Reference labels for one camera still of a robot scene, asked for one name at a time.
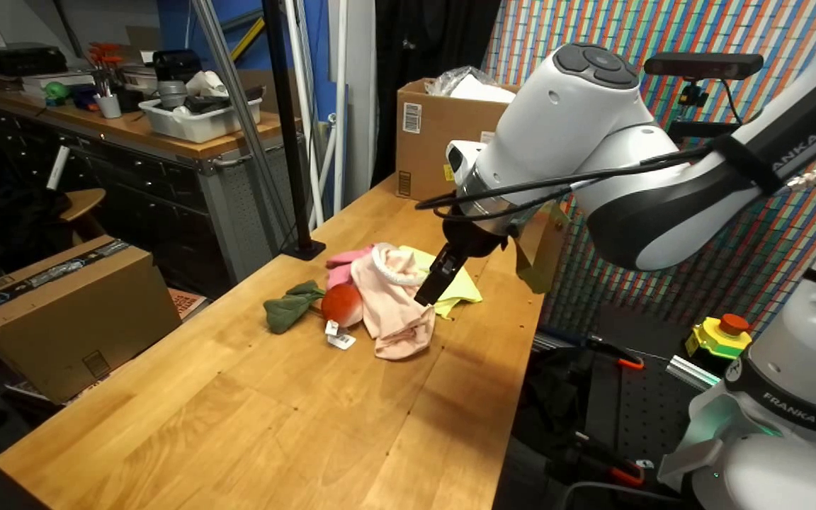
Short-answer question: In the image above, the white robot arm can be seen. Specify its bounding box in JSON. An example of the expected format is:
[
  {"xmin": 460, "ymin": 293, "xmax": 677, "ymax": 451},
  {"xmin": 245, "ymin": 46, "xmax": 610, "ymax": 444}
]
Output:
[{"xmin": 418, "ymin": 43, "xmax": 816, "ymax": 307}]

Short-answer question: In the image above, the cardboard box on table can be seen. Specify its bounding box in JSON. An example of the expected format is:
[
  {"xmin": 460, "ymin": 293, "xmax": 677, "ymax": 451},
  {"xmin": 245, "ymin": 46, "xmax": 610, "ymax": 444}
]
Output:
[{"xmin": 395, "ymin": 80, "xmax": 513, "ymax": 201}]

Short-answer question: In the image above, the cardboard box on floor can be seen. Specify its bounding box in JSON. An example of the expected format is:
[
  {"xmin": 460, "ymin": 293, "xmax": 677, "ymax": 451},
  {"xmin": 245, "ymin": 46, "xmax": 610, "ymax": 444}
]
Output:
[{"xmin": 0, "ymin": 235, "xmax": 183, "ymax": 402}]

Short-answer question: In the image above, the wooden workbench with drawers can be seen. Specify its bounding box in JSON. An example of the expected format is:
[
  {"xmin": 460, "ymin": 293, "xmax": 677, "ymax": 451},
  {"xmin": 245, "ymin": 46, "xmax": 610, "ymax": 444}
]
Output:
[{"xmin": 0, "ymin": 90, "xmax": 296, "ymax": 298}]

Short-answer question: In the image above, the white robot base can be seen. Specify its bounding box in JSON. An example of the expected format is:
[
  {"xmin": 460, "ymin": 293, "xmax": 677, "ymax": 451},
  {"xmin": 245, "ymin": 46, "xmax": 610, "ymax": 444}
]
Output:
[{"xmin": 659, "ymin": 264, "xmax": 816, "ymax": 510}]

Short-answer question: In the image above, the red radish plush toy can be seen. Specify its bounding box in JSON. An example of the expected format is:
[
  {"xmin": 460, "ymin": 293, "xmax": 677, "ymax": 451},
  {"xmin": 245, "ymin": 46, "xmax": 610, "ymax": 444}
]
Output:
[{"xmin": 265, "ymin": 281, "xmax": 364, "ymax": 351}]

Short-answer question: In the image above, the white plastic tray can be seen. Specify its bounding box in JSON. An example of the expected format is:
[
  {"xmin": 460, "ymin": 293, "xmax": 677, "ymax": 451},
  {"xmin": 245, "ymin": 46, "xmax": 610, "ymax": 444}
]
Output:
[{"xmin": 140, "ymin": 99, "xmax": 241, "ymax": 144}]

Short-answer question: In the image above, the black vertical pole stand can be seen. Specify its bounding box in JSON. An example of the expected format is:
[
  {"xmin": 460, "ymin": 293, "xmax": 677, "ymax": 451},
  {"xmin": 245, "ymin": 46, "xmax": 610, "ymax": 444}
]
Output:
[{"xmin": 262, "ymin": 0, "xmax": 324, "ymax": 260}]

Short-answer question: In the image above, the bright pink cloth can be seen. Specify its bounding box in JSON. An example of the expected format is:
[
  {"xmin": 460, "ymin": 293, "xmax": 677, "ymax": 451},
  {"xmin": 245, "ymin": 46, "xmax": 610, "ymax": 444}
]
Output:
[{"xmin": 326, "ymin": 247, "xmax": 368, "ymax": 290}]

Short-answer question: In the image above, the light pink garment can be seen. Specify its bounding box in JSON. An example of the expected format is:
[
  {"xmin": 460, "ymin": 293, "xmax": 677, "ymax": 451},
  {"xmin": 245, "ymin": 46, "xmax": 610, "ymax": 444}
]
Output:
[{"xmin": 353, "ymin": 245, "xmax": 433, "ymax": 361}]

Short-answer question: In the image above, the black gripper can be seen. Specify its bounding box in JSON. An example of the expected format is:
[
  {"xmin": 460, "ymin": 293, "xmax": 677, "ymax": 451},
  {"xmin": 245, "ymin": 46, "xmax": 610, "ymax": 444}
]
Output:
[{"xmin": 415, "ymin": 215, "xmax": 508, "ymax": 307}]

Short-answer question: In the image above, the yellow cloth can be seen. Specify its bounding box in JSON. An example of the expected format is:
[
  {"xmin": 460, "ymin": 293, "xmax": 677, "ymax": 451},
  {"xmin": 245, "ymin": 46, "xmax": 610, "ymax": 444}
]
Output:
[{"xmin": 405, "ymin": 247, "xmax": 483, "ymax": 318}]

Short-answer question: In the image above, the emergency stop button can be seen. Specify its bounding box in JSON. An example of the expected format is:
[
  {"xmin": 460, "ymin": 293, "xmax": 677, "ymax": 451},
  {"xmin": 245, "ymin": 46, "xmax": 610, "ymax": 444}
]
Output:
[{"xmin": 687, "ymin": 311, "xmax": 752, "ymax": 361}]

